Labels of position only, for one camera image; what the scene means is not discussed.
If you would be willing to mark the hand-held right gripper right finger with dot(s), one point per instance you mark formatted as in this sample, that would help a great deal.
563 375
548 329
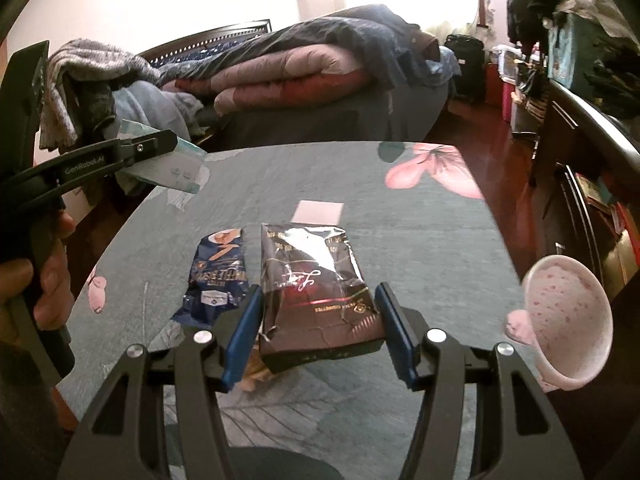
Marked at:
395 330

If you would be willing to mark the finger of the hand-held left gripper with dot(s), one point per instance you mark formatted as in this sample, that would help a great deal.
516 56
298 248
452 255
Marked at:
85 162

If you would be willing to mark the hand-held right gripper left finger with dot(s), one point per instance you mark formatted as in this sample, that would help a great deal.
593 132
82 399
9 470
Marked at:
245 330

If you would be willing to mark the dark blue snack wrapper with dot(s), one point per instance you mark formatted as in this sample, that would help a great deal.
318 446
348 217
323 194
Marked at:
220 275

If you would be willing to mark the dark cigarette pack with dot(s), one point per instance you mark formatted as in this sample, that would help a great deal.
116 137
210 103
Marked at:
315 290

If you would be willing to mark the light blue tissue packet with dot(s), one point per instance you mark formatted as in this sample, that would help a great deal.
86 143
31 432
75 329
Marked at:
170 160

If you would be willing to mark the pink speckled trash bin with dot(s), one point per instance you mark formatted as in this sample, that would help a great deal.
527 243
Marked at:
570 320

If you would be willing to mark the person's left hand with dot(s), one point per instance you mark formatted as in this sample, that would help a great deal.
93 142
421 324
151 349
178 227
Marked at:
52 280

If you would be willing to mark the dark garment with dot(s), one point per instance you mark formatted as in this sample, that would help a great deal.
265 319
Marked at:
95 105

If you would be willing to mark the grey knitted blanket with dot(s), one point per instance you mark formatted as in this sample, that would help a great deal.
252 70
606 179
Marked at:
90 70

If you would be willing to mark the light blue blanket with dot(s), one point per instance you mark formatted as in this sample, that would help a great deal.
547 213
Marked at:
150 110

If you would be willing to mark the small white box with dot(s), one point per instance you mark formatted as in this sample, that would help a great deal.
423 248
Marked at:
318 211

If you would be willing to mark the starry blue pillow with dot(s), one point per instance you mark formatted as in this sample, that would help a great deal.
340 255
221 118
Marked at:
190 56

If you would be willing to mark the dark wooden headboard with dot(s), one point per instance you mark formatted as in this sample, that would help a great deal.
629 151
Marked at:
200 39

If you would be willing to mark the folded pink quilt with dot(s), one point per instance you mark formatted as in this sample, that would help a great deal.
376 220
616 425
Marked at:
300 75

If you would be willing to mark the red storage box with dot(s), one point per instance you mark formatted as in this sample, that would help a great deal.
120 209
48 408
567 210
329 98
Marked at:
509 100

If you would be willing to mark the dark wooden dresser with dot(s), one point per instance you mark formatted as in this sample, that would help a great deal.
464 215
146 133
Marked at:
590 160

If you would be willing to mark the black suitcase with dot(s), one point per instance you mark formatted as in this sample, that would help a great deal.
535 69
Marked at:
465 65

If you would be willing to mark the clear storage box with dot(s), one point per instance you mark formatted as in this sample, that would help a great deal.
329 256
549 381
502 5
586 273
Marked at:
505 62

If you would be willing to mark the teal storage box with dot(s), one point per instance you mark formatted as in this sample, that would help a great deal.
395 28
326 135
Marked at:
570 50

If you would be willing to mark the pile of dark clothes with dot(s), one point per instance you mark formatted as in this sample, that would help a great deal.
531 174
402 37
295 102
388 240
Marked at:
615 82

